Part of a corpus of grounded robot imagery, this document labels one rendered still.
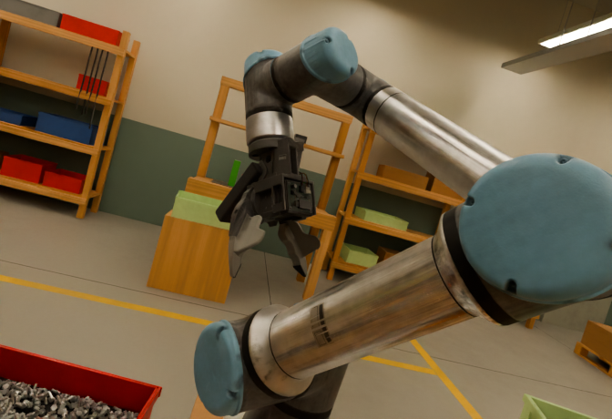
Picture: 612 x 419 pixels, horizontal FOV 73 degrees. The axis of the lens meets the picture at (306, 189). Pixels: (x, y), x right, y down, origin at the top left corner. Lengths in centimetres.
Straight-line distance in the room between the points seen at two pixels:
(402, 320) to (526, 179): 17
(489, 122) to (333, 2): 277
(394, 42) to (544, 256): 585
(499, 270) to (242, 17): 564
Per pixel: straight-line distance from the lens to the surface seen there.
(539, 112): 704
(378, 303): 43
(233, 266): 57
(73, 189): 550
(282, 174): 58
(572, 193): 36
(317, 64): 59
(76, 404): 82
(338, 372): 70
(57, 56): 621
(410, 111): 62
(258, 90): 66
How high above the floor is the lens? 135
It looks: 4 degrees down
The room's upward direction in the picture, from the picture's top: 16 degrees clockwise
